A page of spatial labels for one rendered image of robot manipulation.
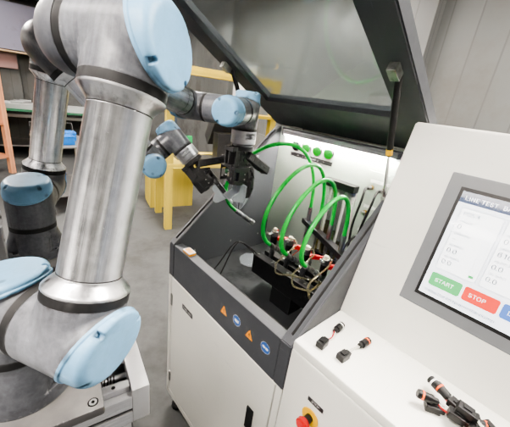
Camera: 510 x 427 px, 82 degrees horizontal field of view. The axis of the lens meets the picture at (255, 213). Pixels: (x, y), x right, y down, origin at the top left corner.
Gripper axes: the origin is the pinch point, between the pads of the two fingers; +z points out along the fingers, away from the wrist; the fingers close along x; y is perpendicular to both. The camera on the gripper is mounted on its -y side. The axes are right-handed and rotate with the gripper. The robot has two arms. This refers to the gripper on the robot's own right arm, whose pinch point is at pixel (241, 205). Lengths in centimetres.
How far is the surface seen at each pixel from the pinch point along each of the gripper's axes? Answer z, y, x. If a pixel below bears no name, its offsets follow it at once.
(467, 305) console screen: 5, -18, 64
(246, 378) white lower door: 52, 8, 22
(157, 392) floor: 122, 10, -39
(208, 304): 38.6, 8.3, -2.0
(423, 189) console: -17, -24, 45
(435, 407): 22, -1, 68
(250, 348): 39.5, 8.4, 21.7
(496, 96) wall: -55, -195, 18
